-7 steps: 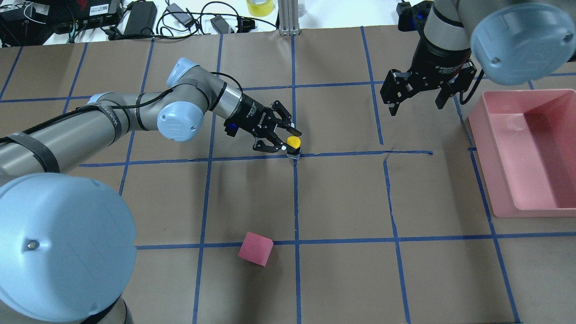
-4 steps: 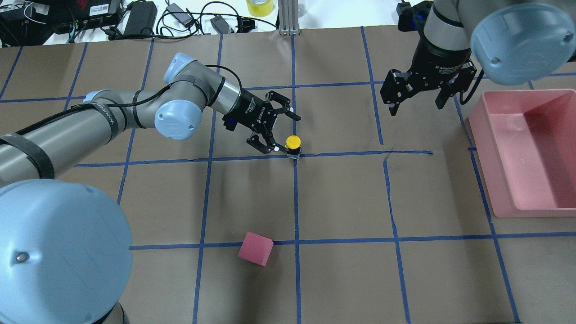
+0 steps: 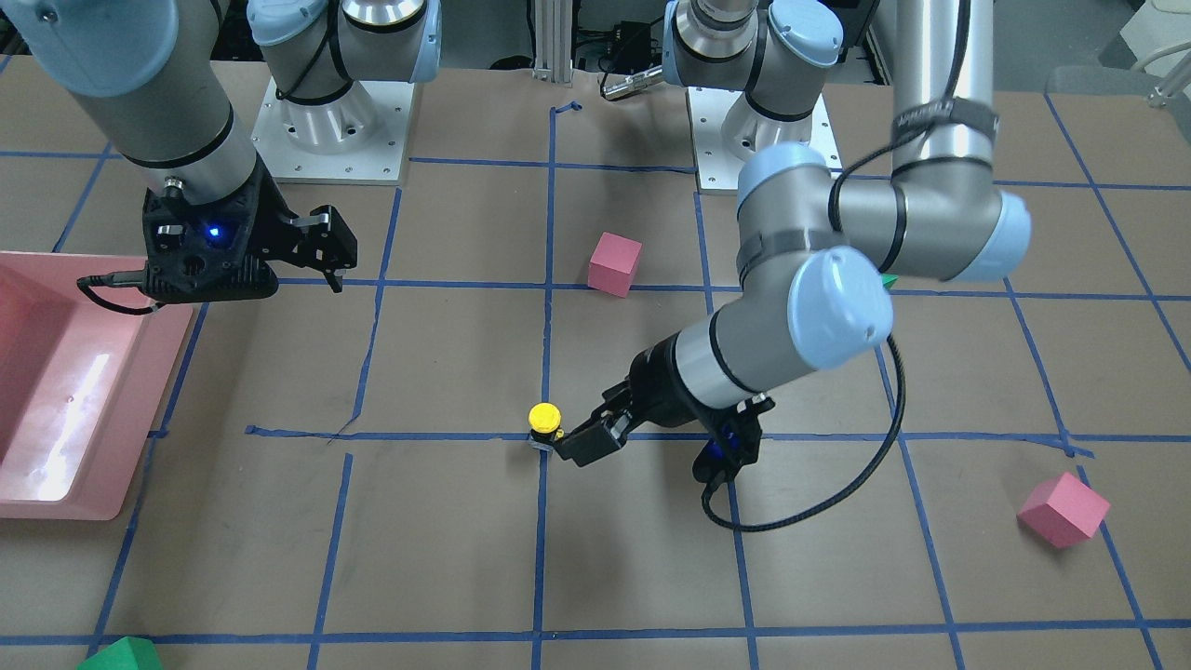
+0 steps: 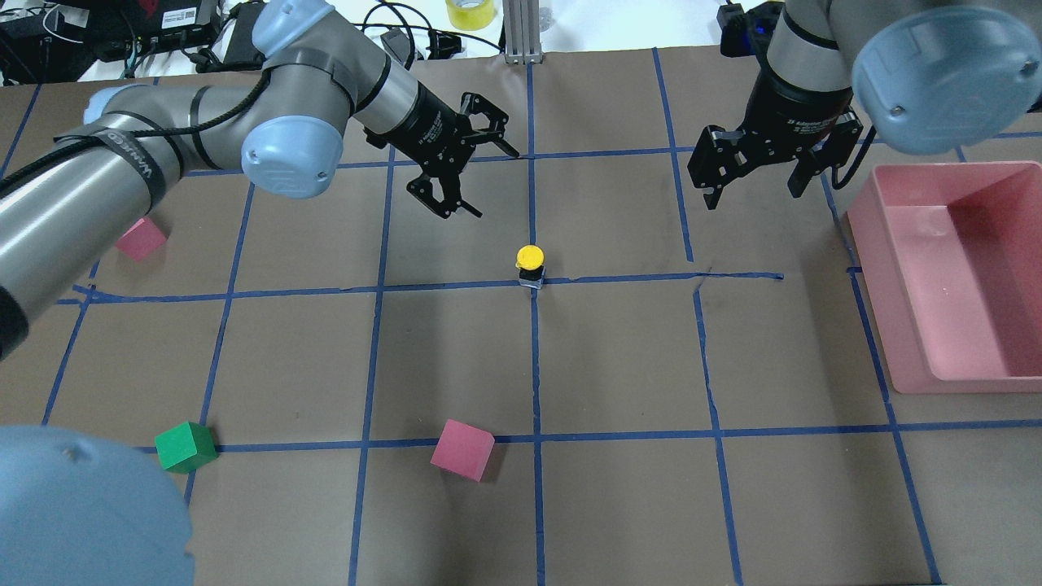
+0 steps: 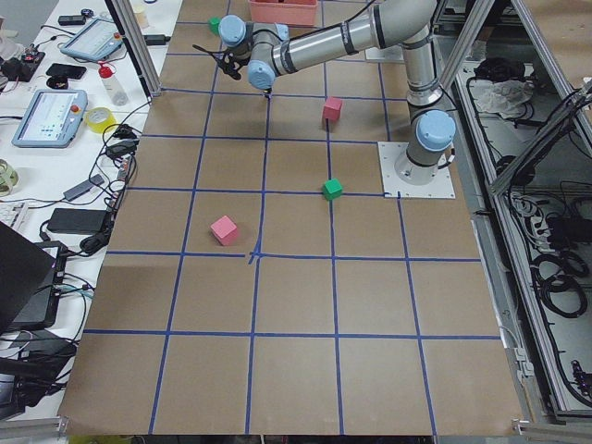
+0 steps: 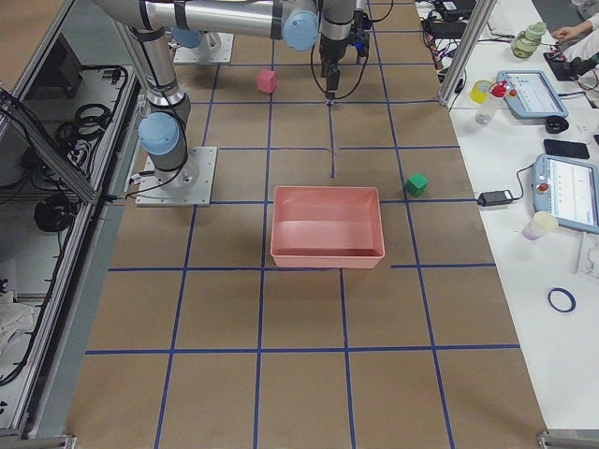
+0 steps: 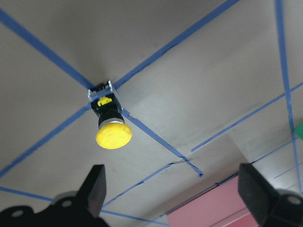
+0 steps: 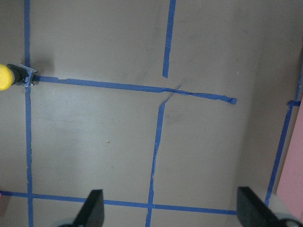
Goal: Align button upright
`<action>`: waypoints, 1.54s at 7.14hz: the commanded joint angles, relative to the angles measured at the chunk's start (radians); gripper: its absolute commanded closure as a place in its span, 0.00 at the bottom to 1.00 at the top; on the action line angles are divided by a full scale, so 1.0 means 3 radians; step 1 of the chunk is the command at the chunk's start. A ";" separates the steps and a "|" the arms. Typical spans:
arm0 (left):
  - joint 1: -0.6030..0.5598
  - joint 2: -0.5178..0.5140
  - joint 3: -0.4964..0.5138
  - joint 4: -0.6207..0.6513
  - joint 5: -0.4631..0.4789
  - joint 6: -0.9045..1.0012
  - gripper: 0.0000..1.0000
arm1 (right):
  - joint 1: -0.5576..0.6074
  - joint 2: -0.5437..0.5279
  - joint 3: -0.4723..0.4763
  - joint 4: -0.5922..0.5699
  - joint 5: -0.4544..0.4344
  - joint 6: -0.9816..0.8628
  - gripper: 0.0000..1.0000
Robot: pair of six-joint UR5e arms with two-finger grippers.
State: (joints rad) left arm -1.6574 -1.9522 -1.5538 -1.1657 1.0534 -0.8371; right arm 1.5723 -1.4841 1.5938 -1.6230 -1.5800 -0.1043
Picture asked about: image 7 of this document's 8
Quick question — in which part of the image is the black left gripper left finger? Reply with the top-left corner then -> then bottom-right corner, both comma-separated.
0,165 -> 106,227

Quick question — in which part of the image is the green cube near bin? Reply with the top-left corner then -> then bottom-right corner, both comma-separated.
294,122 -> 303,140

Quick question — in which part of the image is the pink plastic bin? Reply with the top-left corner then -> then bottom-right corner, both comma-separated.
167,176 -> 258,227

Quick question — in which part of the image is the yellow mushroom push button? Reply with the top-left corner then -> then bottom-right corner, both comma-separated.
88,80 -> 133,149

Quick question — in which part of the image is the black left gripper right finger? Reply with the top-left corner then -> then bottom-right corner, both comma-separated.
238,163 -> 303,227

